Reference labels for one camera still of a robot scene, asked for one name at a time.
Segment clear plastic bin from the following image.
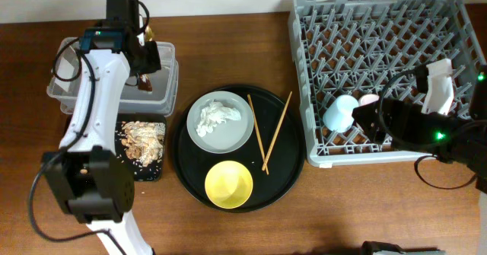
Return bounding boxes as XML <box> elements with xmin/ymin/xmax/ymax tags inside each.
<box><xmin>46</xmin><ymin>42</ymin><xmax>179</xmax><ymax>117</ymax></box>

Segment yellow bowl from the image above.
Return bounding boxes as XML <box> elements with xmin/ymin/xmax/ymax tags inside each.
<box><xmin>205</xmin><ymin>161</ymin><xmax>253</xmax><ymax>209</ymax></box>

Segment food scraps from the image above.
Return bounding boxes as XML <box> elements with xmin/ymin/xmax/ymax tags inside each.
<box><xmin>116</xmin><ymin>121</ymin><xmax>166</xmax><ymax>167</ymax></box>

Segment white tissue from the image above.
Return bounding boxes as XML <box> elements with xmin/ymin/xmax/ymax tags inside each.
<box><xmin>196</xmin><ymin>100</ymin><xmax>241</xmax><ymax>137</ymax></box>

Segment pink cup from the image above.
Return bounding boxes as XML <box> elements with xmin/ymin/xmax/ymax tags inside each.
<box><xmin>358</xmin><ymin>94</ymin><xmax>380</xmax><ymax>107</ymax></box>

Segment light blue plastic cup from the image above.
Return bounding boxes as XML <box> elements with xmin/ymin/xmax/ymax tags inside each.
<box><xmin>323</xmin><ymin>94</ymin><xmax>359</xmax><ymax>133</ymax></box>

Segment black rectangular tray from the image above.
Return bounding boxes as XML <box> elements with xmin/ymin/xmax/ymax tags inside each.
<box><xmin>110</xmin><ymin>113</ymin><xmax>167</xmax><ymax>181</ymax></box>

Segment right wooden chopstick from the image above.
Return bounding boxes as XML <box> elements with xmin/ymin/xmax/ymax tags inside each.
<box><xmin>262</xmin><ymin>91</ymin><xmax>293</xmax><ymax>173</ymax></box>

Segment dark object at bottom edge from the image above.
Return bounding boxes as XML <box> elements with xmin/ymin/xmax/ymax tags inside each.
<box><xmin>359</xmin><ymin>241</ymin><xmax>447</xmax><ymax>255</ymax></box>

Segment wooden chopstick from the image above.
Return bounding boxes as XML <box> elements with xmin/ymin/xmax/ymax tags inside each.
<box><xmin>262</xmin><ymin>91</ymin><xmax>293</xmax><ymax>173</ymax></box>
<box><xmin>247</xmin><ymin>94</ymin><xmax>266</xmax><ymax>162</ymax></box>

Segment grey round plate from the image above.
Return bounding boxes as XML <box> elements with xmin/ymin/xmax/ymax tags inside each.
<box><xmin>186</xmin><ymin>91</ymin><xmax>254</xmax><ymax>154</ymax></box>

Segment white label on bin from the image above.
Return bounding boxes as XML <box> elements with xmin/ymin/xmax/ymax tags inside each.
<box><xmin>54</xmin><ymin>57</ymin><xmax>75</xmax><ymax>92</ymax></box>

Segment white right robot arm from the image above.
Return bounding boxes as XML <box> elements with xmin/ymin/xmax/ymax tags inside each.
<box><xmin>352</xmin><ymin>63</ymin><xmax>486</xmax><ymax>254</ymax></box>

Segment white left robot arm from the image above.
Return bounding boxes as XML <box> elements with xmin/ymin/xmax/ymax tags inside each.
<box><xmin>27</xmin><ymin>0</ymin><xmax>161</xmax><ymax>254</ymax></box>

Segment grey dishwasher rack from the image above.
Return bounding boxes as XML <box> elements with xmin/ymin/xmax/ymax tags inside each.
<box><xmin>288</xmin><ymin>0</ymin><xmax>485</xmax><ymax>168</ymax></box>

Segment left wooden chopstick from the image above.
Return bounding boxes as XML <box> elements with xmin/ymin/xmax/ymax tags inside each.
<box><xmin>247</xmin><ymin>94</ymin><xmax>266</xmax><ymax>162</ymax></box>

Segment round black serving tray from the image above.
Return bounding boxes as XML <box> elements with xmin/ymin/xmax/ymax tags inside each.
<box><xmin>172</xmin><ymin>84</ymin><xmax>306</xmax><ymax>213</ymax></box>

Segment gold brown snack wrapper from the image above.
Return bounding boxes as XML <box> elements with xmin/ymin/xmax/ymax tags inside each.
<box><xmin>138</xmin><ymin>26</ymin><xmax>154</xmax><ymax>92</ymax></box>

